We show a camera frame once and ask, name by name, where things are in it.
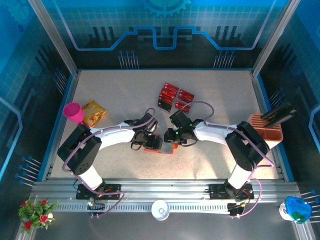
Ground orange card holder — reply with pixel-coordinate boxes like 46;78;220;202
144;133;179;156

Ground red VIP card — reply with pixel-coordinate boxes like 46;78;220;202
177;89;196;103
159;92;175;104
164;82;180;93
161;87;177;98
174;100;191;113

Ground red snack packets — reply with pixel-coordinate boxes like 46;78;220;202
156;81;196;115

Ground yellow snack bag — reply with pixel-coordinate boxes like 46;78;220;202
81;99;108;127

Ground white paper cup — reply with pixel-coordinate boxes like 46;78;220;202
151;199;171;222

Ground pink plastic goblet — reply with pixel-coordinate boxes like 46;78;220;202
62;102;87;126

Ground orange white knife block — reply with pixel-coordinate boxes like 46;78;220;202
249;113;284;151

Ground artificial plant red flowers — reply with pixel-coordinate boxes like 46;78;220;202
17;197;60;236

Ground blue green globe ball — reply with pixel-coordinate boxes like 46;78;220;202
284;196;313;224

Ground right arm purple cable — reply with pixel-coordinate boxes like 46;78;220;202
181;100;276;220

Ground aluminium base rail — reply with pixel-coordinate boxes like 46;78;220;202
29;177;301;205

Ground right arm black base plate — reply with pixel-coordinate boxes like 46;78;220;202
208;183;255;201

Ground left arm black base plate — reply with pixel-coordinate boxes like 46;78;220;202
75;183;123;201

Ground slotted cable duct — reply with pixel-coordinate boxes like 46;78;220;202
53;202;232;214

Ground aluminium table side rail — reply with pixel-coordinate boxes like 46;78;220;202
249;69;288;182
39;69;81;182

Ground aluminium frame post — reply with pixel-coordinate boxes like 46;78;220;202
251;0;301;77
27;0;80;77

